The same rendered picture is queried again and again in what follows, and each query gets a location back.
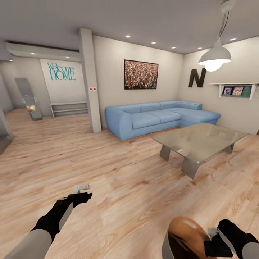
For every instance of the room light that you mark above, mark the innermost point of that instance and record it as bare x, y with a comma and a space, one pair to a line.
218, 52

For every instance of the decorative sign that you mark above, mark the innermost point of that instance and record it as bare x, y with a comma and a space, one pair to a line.
198, 81

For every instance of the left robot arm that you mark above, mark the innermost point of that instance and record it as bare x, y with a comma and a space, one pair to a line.
37, 243

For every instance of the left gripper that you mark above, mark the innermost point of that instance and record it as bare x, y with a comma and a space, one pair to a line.
81, 198

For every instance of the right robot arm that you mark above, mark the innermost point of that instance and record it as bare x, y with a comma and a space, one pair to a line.
227, 237

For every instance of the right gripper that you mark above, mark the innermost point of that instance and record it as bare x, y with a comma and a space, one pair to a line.
212, 249

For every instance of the sofa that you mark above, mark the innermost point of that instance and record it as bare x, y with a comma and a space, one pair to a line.
137, 120

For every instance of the trash can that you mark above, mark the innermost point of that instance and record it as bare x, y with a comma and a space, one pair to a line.
182, 241

